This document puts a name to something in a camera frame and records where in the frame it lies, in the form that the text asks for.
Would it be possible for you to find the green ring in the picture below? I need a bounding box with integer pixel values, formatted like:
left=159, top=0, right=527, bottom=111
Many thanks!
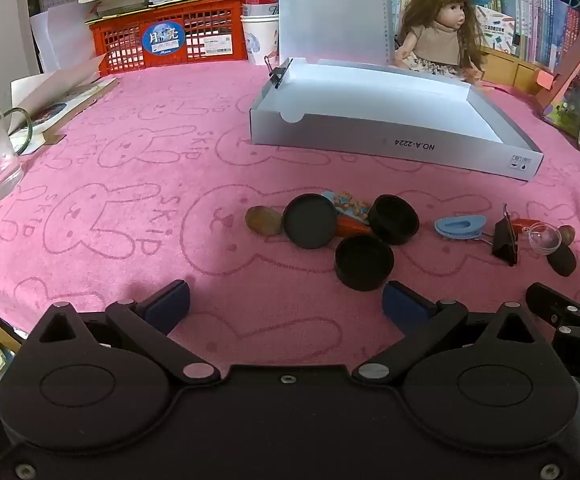
left=2, top=107, right=34, bottom=154

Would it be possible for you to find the black round lid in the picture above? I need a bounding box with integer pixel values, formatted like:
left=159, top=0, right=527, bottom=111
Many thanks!
left=370, top=194, right=420, bottom=246
left=334, top=234, right=395, bottom=292
left=283, top=194, right=339, bottom=250

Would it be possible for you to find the pink phone stand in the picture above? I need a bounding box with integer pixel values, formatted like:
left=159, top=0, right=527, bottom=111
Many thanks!
left=536, top=27, right=580, bottom=129

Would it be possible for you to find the row of shelved books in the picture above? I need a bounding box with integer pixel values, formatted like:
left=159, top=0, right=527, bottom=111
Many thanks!
left=387, top=0, right=580, bottom=74

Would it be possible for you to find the cartoon bear card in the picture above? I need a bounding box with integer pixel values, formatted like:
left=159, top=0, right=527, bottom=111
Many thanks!
left=320, top=190, right=373, bottom=222

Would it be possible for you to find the blue hair clip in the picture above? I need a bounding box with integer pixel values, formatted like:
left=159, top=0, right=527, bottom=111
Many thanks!
left=434, top=213, right=488, bottom=241

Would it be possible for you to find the colourful printed carton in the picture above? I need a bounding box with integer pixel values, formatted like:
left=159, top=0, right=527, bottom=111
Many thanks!
left=474, top=4, right=516, bottom=54

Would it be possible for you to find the black binder clip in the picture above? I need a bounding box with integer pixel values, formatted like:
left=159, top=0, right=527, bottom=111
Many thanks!
left=492, top=204, right=521, bottom=266
left=266, top=56, right=291, bottom=89

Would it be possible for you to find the pink rabbit print cloth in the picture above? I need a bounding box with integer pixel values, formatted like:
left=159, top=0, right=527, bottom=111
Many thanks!
left=0, top=57, right=580, bottom=386

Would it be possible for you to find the long haired doll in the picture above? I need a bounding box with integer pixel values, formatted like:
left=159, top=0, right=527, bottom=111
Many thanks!
left=395, top=0, right=486, bottom=84

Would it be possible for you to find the dark brown stone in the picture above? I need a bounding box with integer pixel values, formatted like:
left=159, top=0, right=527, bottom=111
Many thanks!
left=546, top=247, right=577, bottom=277

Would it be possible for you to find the white board sheet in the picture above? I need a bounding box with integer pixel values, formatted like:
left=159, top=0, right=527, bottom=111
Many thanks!
left=29, top=0, right=109, bottom=74

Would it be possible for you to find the orange red plastic piece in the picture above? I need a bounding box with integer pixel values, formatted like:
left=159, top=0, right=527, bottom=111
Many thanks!
left=336, top=215, right=373, bottom=239

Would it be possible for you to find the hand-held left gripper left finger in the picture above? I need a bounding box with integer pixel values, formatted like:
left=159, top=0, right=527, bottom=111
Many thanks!
left=29, top=279, right=221, bottom=386

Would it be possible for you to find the shallow grey cardboard box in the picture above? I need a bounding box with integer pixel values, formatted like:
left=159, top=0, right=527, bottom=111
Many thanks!
left=249, top=57, right=543, bottom=181

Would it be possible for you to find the clear plastic dome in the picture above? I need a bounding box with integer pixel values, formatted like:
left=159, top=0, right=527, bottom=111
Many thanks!
left=528, top=222, right=563, bottom=254

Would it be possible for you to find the wooden shelf box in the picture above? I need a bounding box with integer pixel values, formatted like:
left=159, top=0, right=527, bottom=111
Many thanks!
left=478, top=47, right=553, bottom=94

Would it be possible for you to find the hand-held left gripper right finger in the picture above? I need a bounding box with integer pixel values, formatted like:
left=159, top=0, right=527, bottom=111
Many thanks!
left=352, top=281, right=551, bottom=386

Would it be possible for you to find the red plastic basket with sticker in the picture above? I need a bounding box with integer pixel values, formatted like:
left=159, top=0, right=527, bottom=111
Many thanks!
left=85, top=0, right=249, bottom=77

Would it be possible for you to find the white paper cup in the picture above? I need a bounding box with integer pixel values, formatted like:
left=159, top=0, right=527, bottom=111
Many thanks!
left=240, top=13, right=281, bottom=66

